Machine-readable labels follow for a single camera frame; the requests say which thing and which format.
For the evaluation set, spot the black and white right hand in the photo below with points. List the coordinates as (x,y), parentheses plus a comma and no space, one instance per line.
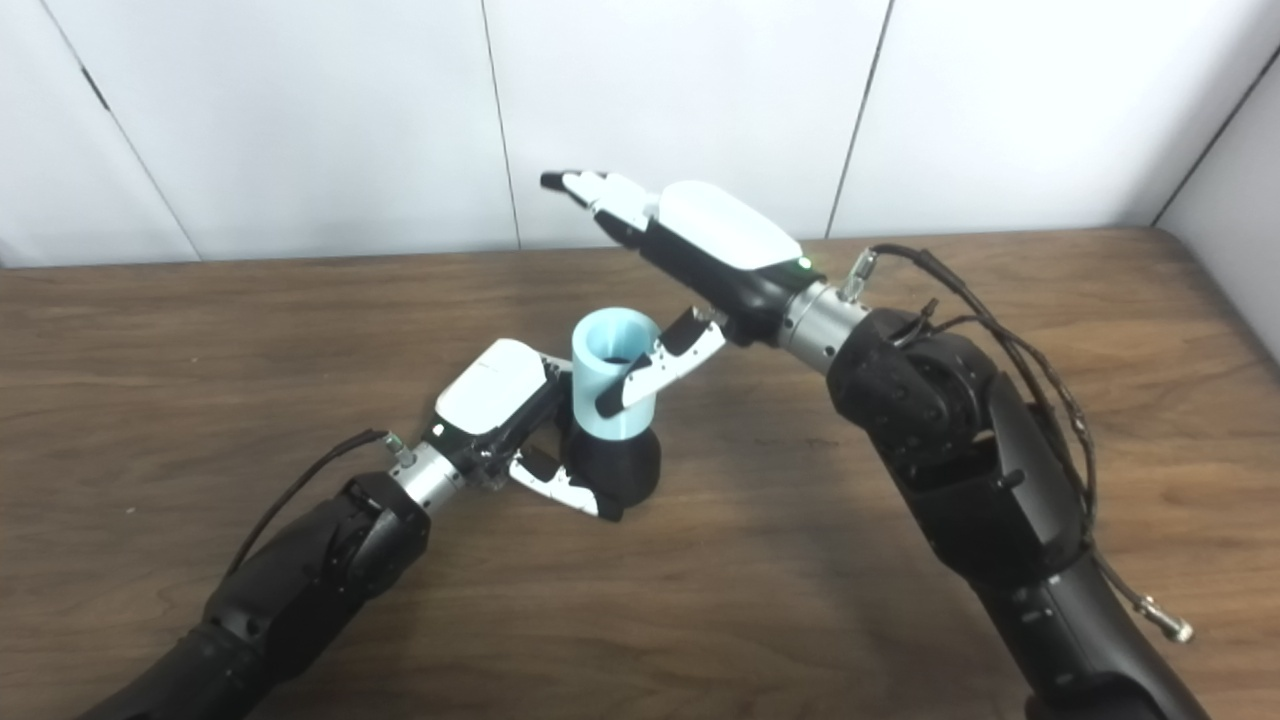
(720,230)

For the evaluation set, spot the black and white left hand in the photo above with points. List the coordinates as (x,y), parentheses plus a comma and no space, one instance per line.
(490,385)

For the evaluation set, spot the light blue cylinder cup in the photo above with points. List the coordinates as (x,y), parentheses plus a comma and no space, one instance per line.
(600,400)

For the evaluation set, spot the black nozzle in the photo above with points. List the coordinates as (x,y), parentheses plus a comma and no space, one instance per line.
(625,465)

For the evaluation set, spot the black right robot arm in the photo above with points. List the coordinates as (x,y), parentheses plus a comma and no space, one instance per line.
(950,450)

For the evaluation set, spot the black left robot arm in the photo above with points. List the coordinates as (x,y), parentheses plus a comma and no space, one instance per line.
(300,580)

